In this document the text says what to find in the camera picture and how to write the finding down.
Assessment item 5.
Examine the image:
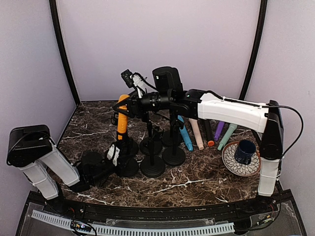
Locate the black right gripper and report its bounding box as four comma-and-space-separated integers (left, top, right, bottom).
113, 88, 173, 118

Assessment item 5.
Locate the orange toy microphone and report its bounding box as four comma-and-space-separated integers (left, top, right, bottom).
117, 94, 130, 141

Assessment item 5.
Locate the stand holding green microphone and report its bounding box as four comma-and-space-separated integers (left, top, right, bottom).
111, 114, 139, 156

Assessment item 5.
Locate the stand holding cream microphone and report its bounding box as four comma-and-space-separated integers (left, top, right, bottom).
140, 114, 165, 178

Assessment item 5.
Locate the stand holding purple microphone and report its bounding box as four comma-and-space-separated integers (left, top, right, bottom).
139, 126, 163, 155

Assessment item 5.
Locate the black microphone stand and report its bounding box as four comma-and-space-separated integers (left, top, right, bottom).
161, 127, 186, 167

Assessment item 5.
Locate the light blue toy microphone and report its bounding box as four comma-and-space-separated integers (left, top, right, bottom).
180, 125, 193, 151

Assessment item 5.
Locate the cream white toy microphone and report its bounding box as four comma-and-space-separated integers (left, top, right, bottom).
189, 118, 204, 150

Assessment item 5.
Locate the black microphone orange ring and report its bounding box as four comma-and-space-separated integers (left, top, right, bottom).
203, 119, 215, 148

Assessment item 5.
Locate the purple toy microphone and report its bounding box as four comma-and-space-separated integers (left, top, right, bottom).
214, 121, 225, 141

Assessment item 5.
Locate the mint green toy microphone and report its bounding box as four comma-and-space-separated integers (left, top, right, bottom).
217, 123, 238, 151

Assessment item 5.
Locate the stand holding orange microphone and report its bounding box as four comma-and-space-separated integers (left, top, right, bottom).
115, 132, 139, 177

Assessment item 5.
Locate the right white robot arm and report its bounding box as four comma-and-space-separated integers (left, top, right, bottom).
113, 66, 286, 213

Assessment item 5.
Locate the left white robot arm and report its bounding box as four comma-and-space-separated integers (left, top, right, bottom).
6, 125, 137, 214

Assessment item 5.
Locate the patterned ceramic saucer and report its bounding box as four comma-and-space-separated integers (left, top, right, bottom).
221, 142, 262, 177

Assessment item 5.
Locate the dark blue ceramic cup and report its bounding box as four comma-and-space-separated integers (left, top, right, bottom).
234, 140, 256, 165

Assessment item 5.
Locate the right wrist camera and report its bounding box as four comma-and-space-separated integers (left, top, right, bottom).
121, 69, 147, 98

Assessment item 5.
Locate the white slotted cable duct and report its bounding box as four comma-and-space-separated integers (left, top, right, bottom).
31, 210, 235, 236

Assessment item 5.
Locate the left black frame post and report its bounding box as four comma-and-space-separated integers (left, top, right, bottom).
49, 0, 81, 106

